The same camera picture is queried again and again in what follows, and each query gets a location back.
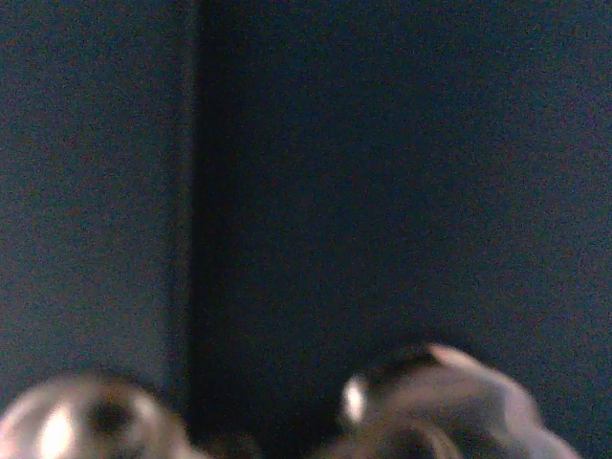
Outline dark blue box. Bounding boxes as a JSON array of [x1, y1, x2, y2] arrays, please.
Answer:
[[0, 0, 612, 459]]

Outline metal key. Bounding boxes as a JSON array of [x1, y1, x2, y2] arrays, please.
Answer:
[[329, 342, 582, 459]]

